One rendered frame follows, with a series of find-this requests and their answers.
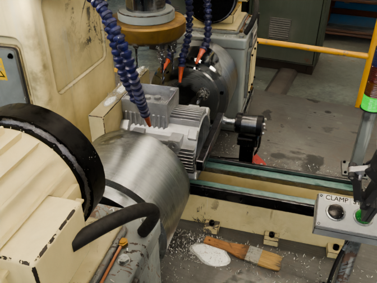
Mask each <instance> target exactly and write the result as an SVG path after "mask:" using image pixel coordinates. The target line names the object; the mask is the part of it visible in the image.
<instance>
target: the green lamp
mask: <svg viewBox="0 0 377 283"><path fill-rule="evenodd" d="M361 108H362V109H364V110H366V111H369V112H377V99H374V98H370V97H367V96H366V95H365V94H364V96H363V98H362V102H361Z"/></svg>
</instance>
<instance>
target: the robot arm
mask: <svg viewBox="0 0 377 283"><path fill-rule="evenodd" d="M364 174H367V175H368V177H369V178H370V179H371V181H370V183H369V185H368V186H367V188H365V191H362V177H364ZM348 178H349V179H350V181H351V182H352V186H353V201H354V202H357V203H360V209H361V221H363V222H370V221H371V220H372V219H373V218H374V216H375V215H376V214H377V148H376V151H375V153H374V155H373V157H372V159H371V160H368V161H367V162H366V163H365V165H364V166H358V165H357V164H356V163H354V162H350V163H349V164H348Z"/></svg>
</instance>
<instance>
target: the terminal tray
mask: <svg viewBox="0 0 377 283"><path fill-rule="evenodd" d="M141 85H142V89H143V91H144V94H145V98H146V101H147V104H148V107H149V111H150V116H149V117H150V123H151V126H153V128H156V127H158V129H160V128H161V127H162V128H163V130H164V129H165V128H168V125H169V117H170V114H171V112H172V110H173V108H174V107H175V106H176V105H177V104H179V88H176V87H171V86H162V85H153V84H144V83H141ZM172 88H174V89H172ZM126 96H128V93H126V94H125V95H124V96H123V97H122V98H121V102H122V112H123V119H124V120H129V121H131V125H132V124H135V125H137V124H139V126H141V125H144V127H146V126H147V123H146V121H145V120H144V118H142V117H141V116H140V112H139V109H138V108H137V105H136V104H134V103H132V102H130V96H129V97H128V98H126ZM162 101H165V102H164V103H163V102H162Z"/></svg>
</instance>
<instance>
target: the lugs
mask: <svg viewBox="0 0 377 283"><path fill-rule="evenodd" d="M203 108H206V114H207V115H208V116H209V114H210V109H209V107H203ZM130 126H131V121H129V120H124V119H121V123H120V126H119V128H120V129H121V130H130ZM198 134H199V132H198V131H197V130H194V129H189V130H188V136H187V138H188V140H191V141H195V142H196V141H197V138H198ZM197 176H198V173H197V172H194V174H188V177H189V180H195V181H196V180H197Z"/></svg>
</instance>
